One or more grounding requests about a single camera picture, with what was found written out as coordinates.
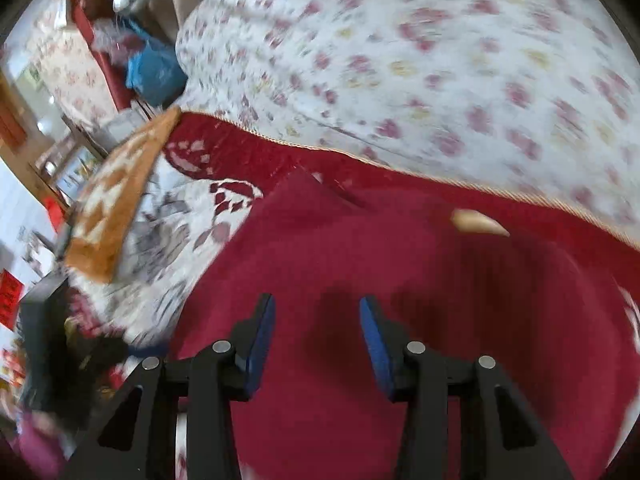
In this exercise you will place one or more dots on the red fleece garment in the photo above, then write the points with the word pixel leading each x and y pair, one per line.
pixel 400 260

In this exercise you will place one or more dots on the red wall poster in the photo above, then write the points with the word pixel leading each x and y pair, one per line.
pixel 9 302

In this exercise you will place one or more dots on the blue plastic bag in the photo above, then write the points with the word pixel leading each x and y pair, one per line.
pixel 152 72

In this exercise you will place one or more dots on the orange and cream plush blanket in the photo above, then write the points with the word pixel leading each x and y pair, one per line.
pixel 112 195

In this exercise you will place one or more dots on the floral print bed quilt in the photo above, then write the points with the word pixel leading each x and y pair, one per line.
pixel 425 60

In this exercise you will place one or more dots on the white and red floral fleece blanket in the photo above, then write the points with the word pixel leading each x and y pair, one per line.
pixel 165 240

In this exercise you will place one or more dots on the floral fabric sofa cover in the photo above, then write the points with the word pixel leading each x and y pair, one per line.
pixel 65 67

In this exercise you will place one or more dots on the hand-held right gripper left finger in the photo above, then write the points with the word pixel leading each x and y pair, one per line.
pixel 260 342

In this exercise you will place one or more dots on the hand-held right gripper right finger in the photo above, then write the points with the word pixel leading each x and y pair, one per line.
pixel 376 347

